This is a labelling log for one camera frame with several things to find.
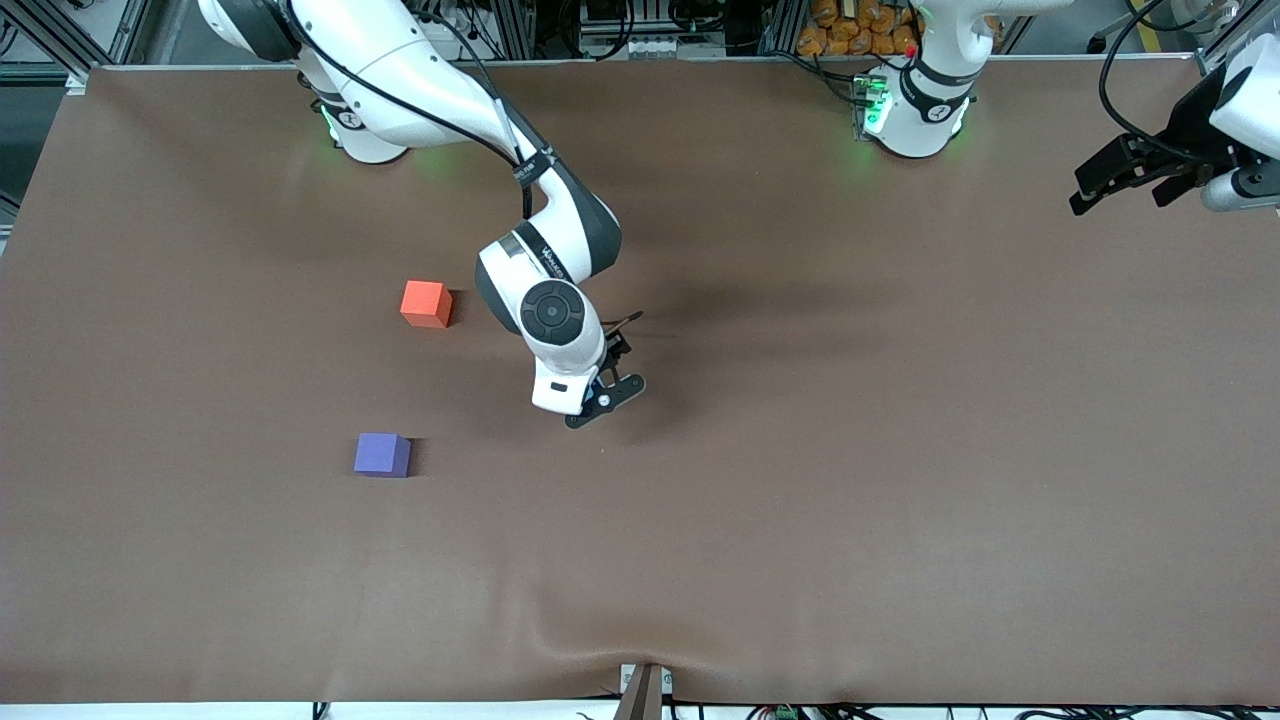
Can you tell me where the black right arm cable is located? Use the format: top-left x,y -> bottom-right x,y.
285,0 -> 646,331

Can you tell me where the brown table mat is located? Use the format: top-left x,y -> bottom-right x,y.
0,55 -> 1280,706

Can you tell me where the metal table edge bracket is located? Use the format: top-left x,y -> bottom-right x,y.
618,662 -> 674,720

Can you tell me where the aluminium frame post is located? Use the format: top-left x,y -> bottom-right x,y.
760,0 -> 803,57
490,0 -> 538,61

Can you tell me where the bag of orange items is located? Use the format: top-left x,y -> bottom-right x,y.
797,0 -> 921,58

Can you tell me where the aluminium frame strut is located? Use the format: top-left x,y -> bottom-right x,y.
0,0 -> 151,69

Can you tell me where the purple foam block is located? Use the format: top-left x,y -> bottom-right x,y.
353,432 -> 413,479

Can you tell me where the orange foam block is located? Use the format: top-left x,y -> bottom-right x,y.
400,280 -> 454,329

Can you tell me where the white power strip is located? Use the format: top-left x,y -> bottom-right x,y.
622,35 -> 693,61

